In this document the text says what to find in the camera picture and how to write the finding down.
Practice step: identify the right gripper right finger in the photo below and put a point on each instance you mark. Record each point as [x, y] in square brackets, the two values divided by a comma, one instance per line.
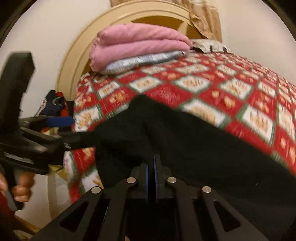
[161, 173]

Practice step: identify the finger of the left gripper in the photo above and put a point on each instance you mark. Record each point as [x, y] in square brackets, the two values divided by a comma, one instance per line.
[77, 140]
[57, 121]

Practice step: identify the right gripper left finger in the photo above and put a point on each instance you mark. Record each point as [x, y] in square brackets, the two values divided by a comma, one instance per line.
[140, 189]

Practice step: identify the black pants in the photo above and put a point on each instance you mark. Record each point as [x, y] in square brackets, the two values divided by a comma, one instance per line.
[200, 154]

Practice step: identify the left hand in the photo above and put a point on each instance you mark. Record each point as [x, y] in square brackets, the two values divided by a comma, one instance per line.
[22, 191]

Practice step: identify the pile of dark clothes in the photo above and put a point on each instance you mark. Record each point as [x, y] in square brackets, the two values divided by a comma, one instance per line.
[55, 104]

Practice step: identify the cream wooden headboard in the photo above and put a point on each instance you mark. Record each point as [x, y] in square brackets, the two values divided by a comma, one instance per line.
[162, 13]

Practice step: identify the grey patterned pillow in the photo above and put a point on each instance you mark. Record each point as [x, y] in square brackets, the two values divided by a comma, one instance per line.
[127, 64]

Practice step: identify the red patchwork bedspread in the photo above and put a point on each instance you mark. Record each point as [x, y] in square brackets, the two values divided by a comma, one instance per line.
[232, 93]

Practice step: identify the pink folded blanket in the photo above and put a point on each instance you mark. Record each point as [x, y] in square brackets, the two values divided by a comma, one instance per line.
[131, 40]

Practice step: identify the white patterned pillow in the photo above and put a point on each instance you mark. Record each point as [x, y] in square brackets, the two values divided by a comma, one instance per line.
[210, 46]

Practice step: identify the beige floral curtain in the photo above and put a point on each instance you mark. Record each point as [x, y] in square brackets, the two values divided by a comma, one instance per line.
[204, 17]

